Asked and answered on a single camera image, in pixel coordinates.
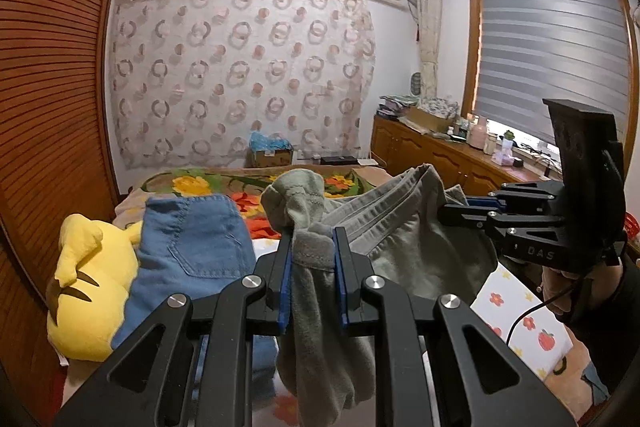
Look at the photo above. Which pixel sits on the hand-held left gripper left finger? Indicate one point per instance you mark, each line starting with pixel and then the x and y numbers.
pixel 285 287

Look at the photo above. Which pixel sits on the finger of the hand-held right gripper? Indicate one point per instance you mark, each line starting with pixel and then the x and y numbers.
pixel 530 194
pixel 480 218

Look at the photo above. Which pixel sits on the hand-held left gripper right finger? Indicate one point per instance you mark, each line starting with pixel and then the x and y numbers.
pixel 342 277

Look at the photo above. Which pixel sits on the grey-green pants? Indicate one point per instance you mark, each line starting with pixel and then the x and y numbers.
pixel 415 252

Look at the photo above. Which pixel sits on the person's right forearm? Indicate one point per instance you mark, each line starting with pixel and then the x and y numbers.
pixel 610 332

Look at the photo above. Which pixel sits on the person's right hand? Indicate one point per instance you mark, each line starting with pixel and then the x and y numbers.
pixel 557 294

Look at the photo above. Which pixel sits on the purple tissue pack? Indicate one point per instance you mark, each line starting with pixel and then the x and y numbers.
pixel 505 158

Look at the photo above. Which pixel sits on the small potted plant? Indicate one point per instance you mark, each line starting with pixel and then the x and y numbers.
pixel 508 136

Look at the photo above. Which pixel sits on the white jar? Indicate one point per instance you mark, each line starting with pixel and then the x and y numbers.
pixel 490 144

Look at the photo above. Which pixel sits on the wooden sideboard cabinet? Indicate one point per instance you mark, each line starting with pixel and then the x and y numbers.
pixel 430 157

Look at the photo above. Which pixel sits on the pink bottle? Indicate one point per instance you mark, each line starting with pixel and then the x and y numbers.
pixel 478 134

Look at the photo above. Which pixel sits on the folded blue jeans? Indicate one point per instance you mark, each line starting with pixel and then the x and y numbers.
pixel 200 237

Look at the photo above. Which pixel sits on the open cardboard box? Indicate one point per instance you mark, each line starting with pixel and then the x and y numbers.
pixel 425 119

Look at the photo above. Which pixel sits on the black flat device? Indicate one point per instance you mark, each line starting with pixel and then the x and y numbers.
pixel 339 159

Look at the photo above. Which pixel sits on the floral cloth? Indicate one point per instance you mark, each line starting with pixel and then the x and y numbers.
pixel 440 107

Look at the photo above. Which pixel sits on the small cardboard box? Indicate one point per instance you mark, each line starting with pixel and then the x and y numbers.
pixel 272 158

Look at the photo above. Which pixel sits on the stack of papers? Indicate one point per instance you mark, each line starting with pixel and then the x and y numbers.
pixel 395 106

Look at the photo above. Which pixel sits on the white oval fan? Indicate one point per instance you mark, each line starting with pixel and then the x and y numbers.
pixel 416 86

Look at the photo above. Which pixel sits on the blue plastic bag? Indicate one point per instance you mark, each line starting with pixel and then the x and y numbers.
pixel 267 141

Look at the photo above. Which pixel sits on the grey window blind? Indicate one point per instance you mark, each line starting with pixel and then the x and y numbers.
pixel 540 42

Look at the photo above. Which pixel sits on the cream lace curtain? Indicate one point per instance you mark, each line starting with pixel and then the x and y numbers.
pixel 429 32

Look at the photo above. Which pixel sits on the yellow plush toy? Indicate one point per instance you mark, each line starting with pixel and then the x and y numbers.
pixel 85 307

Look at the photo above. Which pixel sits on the wooden louvered wardrobe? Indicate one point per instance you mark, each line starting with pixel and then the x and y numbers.
pixel 50 82

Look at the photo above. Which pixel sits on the circle pattern wall curtain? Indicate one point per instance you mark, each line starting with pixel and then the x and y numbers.
pixel 225 72

